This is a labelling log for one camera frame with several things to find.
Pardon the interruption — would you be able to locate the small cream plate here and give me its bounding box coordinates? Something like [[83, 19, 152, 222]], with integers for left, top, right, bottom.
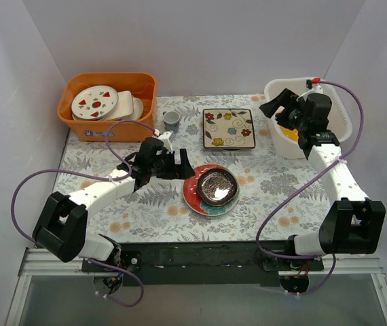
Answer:
[[124, 97, 144, 120]]

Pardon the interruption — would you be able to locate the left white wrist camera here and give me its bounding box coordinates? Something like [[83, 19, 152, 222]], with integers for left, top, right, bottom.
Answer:
[[153, 129, 175, 153]]

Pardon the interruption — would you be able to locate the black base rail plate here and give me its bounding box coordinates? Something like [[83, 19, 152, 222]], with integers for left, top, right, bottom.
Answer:
[[81, 237, 327, 286]]

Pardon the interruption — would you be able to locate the large red teal plate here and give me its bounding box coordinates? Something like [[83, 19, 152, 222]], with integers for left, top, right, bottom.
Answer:
[[183, 164, 239, 217]]

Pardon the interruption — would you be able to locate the clear pinkish glass plate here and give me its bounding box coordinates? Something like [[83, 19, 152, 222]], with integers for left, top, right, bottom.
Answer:
[[196, 168, 239, 206]]

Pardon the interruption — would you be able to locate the small grey white cup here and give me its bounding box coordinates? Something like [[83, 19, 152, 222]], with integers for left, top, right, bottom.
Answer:
[[162, 111, 181, 133]]

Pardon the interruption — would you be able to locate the round watermelon pattern plate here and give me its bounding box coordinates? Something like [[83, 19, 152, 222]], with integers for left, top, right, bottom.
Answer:
[[71, 86, 118, 120]]

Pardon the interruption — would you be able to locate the square floral plate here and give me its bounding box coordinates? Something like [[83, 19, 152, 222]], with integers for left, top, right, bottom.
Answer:
[[202, 108, 256, 151]]

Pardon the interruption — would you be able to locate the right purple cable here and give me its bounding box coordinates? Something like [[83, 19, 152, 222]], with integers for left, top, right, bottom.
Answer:
[[256, 77, 365, 295]]

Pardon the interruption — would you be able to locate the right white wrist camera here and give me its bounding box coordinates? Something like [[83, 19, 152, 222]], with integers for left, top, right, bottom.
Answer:
[[297, 77, 324, 100]]

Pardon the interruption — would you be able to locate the yellow dotted scalloped plate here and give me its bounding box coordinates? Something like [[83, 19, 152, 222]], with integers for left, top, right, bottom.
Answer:
[[274, 106, 298, 142]]

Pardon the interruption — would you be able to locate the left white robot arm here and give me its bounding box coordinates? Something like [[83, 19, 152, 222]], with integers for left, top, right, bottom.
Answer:
[[32, 137, 195, 272]]

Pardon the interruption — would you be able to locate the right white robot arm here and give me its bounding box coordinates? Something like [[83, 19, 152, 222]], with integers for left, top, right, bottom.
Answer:
[[259, 88, 386, 270]]

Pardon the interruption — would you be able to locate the orange plastic bin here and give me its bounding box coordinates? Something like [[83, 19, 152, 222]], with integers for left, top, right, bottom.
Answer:
[[57, 72, 157, 142]]

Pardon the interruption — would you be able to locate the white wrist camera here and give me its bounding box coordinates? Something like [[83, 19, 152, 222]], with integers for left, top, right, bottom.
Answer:
[[297, 77, 324, 100], [153, 129, 175, 153]]

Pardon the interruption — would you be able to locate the cream rectangular plate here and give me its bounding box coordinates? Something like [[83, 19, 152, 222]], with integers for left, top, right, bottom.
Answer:
[[104, 91, 134, 121]]

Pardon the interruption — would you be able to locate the white plastic bin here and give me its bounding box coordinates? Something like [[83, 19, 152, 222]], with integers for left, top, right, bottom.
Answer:
[[264, 77, 352, 159]]

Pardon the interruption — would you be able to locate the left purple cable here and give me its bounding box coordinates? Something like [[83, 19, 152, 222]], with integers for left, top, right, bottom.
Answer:
[[11, 120, 162, 308]]

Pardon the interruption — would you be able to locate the purple cable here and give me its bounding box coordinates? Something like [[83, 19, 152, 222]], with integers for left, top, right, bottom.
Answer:
[[256, 77, 365, 295], [11, 120, 162, 308]]

